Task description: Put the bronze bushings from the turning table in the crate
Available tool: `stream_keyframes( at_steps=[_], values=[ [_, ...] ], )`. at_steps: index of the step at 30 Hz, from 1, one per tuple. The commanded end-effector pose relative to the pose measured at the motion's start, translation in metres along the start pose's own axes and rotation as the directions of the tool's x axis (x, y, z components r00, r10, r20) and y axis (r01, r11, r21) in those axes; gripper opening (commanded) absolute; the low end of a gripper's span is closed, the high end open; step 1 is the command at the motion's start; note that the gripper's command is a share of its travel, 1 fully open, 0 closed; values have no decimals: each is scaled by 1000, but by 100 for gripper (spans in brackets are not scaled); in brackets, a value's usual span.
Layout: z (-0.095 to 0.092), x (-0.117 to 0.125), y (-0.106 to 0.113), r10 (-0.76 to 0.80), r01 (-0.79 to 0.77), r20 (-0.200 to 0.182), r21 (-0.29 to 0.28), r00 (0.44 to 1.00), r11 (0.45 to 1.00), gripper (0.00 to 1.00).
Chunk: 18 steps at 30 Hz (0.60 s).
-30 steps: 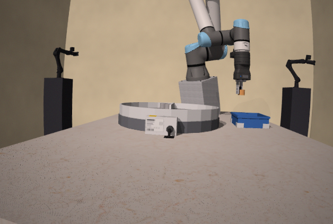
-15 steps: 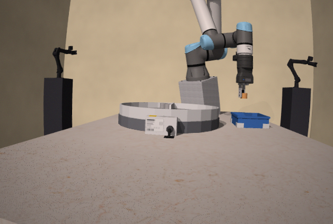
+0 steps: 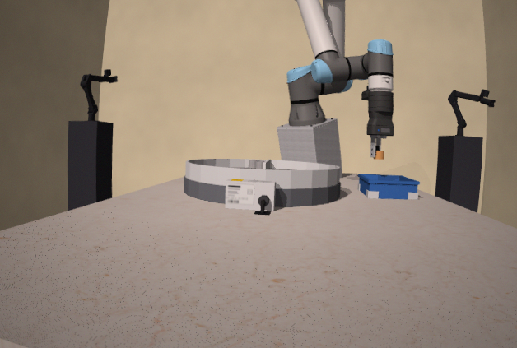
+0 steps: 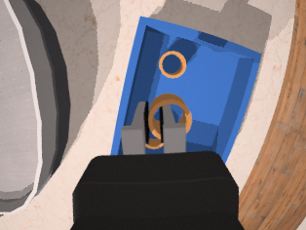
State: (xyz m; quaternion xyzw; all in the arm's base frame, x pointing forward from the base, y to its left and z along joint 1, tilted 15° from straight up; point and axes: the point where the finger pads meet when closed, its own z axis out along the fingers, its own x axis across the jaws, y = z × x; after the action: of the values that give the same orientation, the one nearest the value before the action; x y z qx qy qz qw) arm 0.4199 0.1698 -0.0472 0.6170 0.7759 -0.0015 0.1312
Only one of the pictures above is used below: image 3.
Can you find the bronze bushing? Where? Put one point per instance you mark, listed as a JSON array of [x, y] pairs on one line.
[[379, 155]]

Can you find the blue crate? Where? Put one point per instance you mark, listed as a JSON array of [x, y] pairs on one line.
[[388, 186]]

